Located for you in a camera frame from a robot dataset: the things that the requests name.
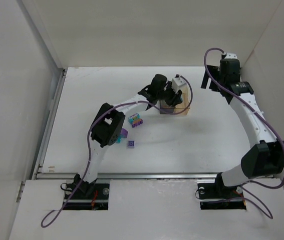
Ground purple cable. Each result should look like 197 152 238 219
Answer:
203 47 284 220
41 76 193 229

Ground small purple square lego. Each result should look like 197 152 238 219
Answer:
127 140 135 148

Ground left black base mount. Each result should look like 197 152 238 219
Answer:
60 183 110 211

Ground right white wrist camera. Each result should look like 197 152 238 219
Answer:
221 51 238 60

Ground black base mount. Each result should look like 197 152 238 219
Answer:
60 183 110 211
195 174 246 210

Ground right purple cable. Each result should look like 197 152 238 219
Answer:
203 47 284 220

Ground teal purple lego stack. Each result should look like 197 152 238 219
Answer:
128 113 143 128

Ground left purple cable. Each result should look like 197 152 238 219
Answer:
41 76 193 229

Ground teal lego with purple arch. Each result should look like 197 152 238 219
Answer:
116 128 128 143

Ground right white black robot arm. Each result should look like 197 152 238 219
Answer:
201 53 284 187

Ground grey transparent container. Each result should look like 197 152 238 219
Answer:
159 100 175 115

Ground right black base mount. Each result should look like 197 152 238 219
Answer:
195 174 246 210

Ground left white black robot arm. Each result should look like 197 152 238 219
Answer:
74 74 188 196

